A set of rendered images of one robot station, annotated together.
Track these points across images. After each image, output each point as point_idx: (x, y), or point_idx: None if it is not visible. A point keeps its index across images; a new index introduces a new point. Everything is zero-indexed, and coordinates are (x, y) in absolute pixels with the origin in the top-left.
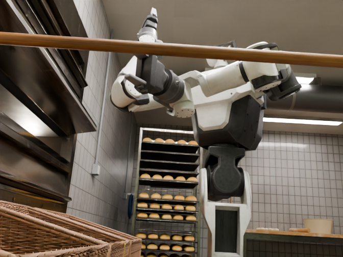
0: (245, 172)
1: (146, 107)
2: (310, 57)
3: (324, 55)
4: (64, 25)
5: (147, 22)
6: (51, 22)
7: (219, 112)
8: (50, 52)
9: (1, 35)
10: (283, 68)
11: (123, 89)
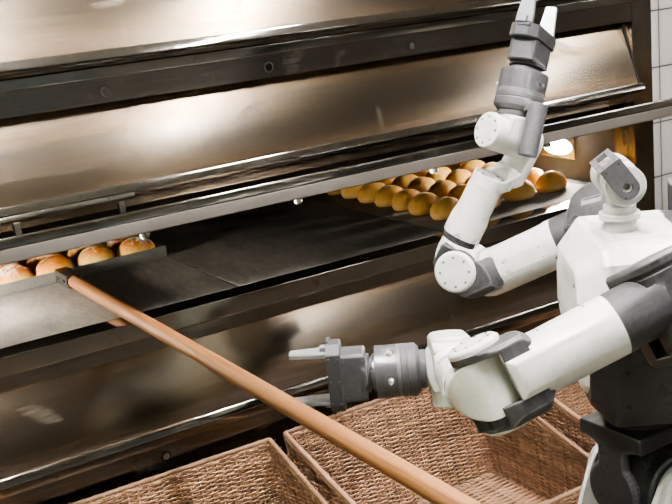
0: (665, 478)
1: (504, 290)
2: (413, 489)
3: (429, 492)
4: None
5: (509, 50)
6: (404, 20)
7: None
8: (449, 48)
9: (175, 347)
10: (521, 397)
11: None
